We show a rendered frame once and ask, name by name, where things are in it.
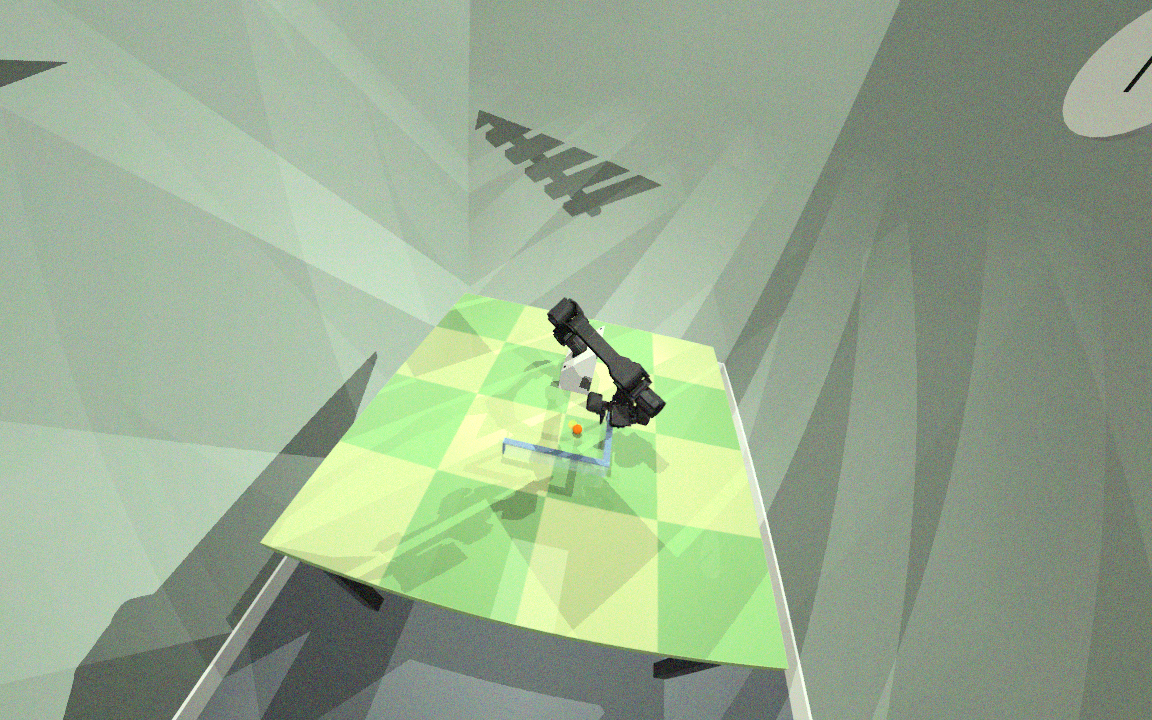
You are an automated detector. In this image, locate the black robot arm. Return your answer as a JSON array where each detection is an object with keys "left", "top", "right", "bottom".
[{"left": 547, "top": 297, "right": 666, "bottom": 429}]

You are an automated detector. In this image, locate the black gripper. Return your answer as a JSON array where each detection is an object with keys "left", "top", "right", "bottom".
[{"left": 586, "top": 391, "right": 650, "bottom": 426}]

